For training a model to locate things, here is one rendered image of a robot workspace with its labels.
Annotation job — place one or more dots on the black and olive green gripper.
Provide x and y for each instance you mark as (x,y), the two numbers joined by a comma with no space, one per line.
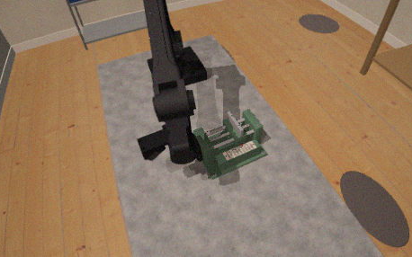
(198,151)

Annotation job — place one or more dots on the green bench vise with handwheel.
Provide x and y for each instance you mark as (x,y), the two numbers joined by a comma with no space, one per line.
(223,152)

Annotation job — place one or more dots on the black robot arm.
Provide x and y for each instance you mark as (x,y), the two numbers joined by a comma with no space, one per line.
(176,105)

